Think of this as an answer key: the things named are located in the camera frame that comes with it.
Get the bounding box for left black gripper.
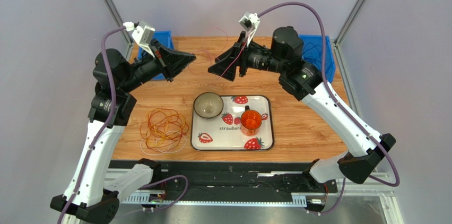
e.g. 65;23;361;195
120;38;196;93

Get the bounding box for red cable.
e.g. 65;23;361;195
144;107;189;150

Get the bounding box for dark blue cable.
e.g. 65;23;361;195
302;42;324;72

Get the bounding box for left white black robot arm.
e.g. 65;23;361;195
50;39;196;223

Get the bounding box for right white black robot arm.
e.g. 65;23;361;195
208;26;396;187

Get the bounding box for left blue plastic bin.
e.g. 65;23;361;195
137;31;171;80

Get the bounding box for blue plastic bin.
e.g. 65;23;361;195
137;31;171;80
299;35;336;83

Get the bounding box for grey ceramic bowl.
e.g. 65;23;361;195
193;92;224;119

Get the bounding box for orange translucent mug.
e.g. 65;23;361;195
240;106;263;136

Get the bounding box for white strawberry tray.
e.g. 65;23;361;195
191;95;275;151

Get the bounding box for right blue plastic bin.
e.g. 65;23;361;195
299;35;336;83

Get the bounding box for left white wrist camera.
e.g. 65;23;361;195
123;21;155;57

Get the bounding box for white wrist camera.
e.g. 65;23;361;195
238;12;260;47
123;21;155;57

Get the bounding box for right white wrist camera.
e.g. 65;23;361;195
238;12;260;47

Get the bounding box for left aluminium frame post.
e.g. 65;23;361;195
103;0;133;60

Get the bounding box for aluminium frame post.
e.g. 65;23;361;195
103;0;133;60
333;0;404;223

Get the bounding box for left purple robot hose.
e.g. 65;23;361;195
56;25;190;224

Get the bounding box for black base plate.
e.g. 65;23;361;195
106;160;338;203

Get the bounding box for aluminium front rail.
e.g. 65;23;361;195
122;161;395;208

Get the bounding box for right aluminium frame post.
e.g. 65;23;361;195
333;0;404;223

